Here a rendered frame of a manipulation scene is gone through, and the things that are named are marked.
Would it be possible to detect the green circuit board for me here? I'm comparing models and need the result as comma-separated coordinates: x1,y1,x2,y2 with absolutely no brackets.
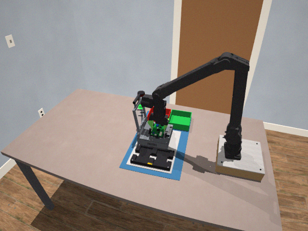
150,124,164,137

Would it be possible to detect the red open tray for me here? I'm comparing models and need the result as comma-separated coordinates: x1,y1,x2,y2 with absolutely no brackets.
147,107,171,120

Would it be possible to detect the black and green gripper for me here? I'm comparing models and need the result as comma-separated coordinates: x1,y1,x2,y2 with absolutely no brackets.
148,110,169,131

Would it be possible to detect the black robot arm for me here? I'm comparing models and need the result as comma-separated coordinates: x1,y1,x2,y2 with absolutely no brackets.
141,52,250,160

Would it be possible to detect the green bin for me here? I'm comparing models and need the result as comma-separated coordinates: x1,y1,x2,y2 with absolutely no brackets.
168,109,192,131

